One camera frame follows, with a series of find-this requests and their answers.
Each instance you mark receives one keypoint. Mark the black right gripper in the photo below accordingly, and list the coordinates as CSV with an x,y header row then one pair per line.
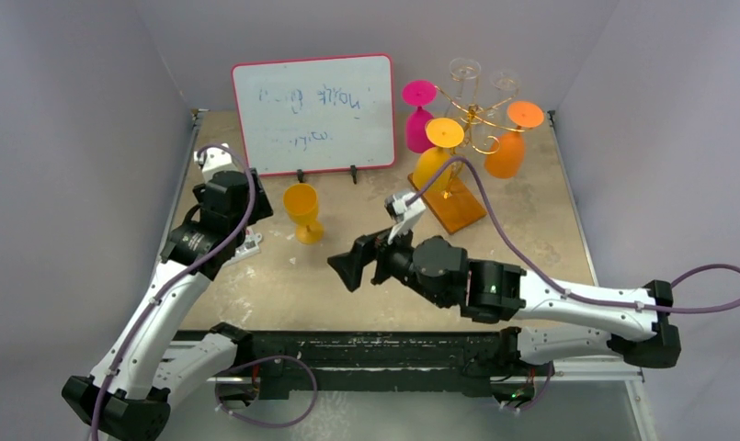
x,y
376,259

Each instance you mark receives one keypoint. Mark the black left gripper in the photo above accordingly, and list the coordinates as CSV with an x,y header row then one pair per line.
x,y
261,209

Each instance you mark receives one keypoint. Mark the white plastic packaged item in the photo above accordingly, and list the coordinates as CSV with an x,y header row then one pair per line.
x,y
249,248

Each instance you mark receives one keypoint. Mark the yellow wine glass front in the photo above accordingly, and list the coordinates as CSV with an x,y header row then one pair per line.
x,y
300,202

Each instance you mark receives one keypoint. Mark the yellow wine glass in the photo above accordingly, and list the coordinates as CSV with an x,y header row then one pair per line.
x,y
446,135
300,202

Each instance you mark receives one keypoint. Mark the gold wire wine glass rack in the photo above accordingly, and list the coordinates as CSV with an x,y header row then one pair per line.
x,y
448,198

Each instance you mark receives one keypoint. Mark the red framed whiteboard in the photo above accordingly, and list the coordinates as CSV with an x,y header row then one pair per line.
x,y
316,115

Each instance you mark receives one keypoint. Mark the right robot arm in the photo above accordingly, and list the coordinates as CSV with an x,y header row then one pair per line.
x,y
624,322

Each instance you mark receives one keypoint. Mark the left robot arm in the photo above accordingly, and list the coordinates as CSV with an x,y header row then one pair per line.
x,y
125,396

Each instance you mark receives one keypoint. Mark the yellow wine glass left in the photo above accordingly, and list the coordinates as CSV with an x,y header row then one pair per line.
x,y
446,135

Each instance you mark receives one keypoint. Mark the pink wine glass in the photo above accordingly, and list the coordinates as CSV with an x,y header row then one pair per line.
x,y
418,94

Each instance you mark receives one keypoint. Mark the orange wine glass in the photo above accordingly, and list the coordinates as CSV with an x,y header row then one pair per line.
x,y
508,150

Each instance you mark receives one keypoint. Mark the clear wine glass right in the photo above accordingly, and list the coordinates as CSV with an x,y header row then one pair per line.
x,y
506,84

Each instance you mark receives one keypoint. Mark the clear wine glass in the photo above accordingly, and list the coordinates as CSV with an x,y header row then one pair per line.
x,y
506,84
462,71

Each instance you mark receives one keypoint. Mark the clear wine glass left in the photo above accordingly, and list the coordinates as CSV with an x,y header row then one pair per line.
x,y
462,71

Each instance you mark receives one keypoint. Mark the black whiteboard stand foot right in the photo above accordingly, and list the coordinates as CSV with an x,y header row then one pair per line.
x,y
354,174

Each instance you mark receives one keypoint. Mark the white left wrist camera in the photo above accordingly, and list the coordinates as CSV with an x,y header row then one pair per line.
x,y
213,161

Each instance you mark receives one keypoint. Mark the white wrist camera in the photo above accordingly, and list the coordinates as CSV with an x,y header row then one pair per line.
x,y
213,161
405,208

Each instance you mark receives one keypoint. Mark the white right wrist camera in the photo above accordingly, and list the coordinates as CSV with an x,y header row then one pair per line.
x,y
405,208

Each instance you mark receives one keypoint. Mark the black metal base frame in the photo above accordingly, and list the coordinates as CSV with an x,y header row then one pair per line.
x,y
474,364

